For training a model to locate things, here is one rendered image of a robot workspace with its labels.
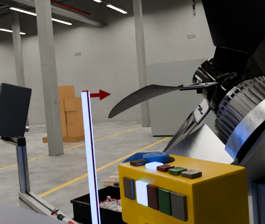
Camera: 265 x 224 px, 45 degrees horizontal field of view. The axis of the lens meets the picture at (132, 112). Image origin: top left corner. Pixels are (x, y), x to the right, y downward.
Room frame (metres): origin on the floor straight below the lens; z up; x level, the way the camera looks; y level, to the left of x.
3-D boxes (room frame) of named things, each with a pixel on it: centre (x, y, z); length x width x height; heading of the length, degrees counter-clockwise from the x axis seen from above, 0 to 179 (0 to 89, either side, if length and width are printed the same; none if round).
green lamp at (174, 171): (0.40, -0.05, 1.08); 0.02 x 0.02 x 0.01; 34
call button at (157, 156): (0.48, -0.03, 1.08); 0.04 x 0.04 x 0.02
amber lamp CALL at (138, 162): (0.46, 0.00, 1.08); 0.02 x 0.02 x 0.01; 34
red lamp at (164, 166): (0.42, -0.04, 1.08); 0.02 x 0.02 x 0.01; 34
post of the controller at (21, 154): (1.13, 0.40, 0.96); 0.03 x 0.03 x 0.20; 34
